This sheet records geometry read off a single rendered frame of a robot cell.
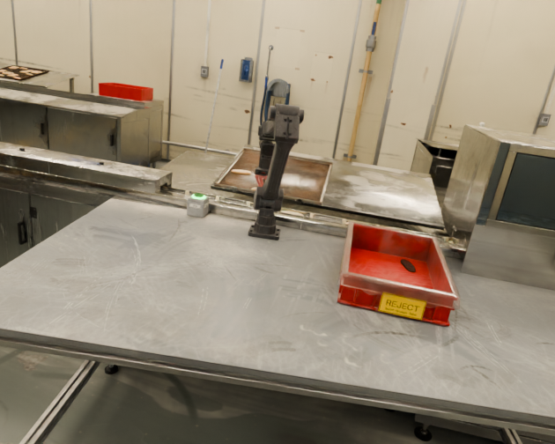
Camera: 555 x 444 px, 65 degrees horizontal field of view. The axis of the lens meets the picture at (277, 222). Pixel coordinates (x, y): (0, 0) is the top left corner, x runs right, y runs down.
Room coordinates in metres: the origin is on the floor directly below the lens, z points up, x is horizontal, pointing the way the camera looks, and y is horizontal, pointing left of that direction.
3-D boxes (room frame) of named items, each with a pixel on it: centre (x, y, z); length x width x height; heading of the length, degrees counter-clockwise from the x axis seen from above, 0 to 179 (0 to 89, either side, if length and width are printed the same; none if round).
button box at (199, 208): (1.69, 0.33, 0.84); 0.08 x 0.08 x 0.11; 82
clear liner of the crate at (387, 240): (1.30, -0.39, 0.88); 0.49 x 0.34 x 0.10; 171
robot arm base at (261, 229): (1.56, 0.04, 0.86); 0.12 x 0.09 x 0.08; 88
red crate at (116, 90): (5.12, 1.93, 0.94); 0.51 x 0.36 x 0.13; 86
